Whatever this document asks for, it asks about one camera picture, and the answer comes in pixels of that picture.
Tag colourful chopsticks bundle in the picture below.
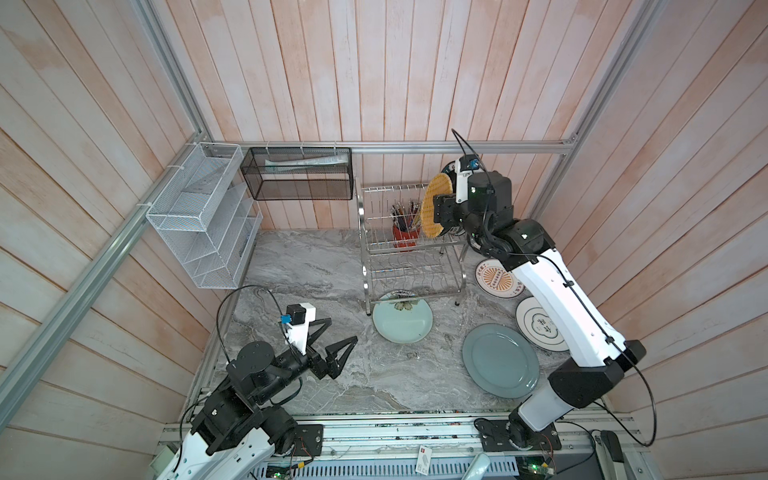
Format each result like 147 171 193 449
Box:
390 201 421 232

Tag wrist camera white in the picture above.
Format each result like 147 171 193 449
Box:
280 303 316 355
454 154 480 204

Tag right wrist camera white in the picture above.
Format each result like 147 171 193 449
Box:
454 154 480 204

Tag grey green large plate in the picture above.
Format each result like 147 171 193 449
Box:
462 324 540 399

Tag orange sunburst plate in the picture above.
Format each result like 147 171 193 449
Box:
475 259 525 299

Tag light green flower plate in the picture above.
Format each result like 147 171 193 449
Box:
372 290 434 344

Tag silver metal dish rack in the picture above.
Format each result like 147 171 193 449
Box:
357 183 467 315

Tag black mesh wall basket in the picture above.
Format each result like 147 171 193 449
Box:
240 146 354 201

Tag white plate black rings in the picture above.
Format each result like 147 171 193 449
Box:
515 296 570 353

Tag red utensil cup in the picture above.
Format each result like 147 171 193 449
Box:
392 225 420 250

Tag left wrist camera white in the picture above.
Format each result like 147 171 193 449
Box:
280 303 316 355

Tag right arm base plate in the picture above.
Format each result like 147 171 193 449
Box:
473 418 562 453

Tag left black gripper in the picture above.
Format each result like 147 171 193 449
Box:
253 317 357 403

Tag yellow woven bamboo tray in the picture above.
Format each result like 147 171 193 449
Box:
420 173 453 238

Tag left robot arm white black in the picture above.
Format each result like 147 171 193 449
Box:
158 319 358 479

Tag white wire mesh shelf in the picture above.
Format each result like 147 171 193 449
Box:
147 142 263 290

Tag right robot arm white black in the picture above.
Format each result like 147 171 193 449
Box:
421 171 646 450

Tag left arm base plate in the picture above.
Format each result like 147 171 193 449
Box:
289 423 324 458

